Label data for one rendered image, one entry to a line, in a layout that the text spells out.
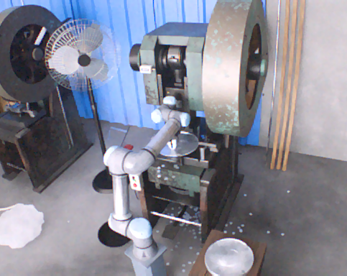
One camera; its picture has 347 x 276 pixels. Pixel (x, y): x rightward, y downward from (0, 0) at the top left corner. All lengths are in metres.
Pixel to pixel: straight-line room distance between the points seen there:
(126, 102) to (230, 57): 2.51
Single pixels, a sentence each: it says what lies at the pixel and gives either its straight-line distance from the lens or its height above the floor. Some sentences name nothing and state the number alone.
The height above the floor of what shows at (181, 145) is 0.79.
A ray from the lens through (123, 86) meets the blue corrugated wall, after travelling 3.76.
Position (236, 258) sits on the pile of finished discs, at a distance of 1.97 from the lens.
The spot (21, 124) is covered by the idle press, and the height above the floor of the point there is 0.68.
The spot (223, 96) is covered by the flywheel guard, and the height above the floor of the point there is 1.32.
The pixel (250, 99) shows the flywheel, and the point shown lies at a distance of 2.10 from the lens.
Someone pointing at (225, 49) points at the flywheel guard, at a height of 1.53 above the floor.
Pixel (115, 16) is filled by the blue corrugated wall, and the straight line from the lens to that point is 3.52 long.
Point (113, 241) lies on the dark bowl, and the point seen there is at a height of 0.00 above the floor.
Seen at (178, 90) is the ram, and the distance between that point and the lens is 1.99.
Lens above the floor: 1.98
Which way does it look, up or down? 33 degrees down
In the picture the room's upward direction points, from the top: 5 degrees counter-clockwise
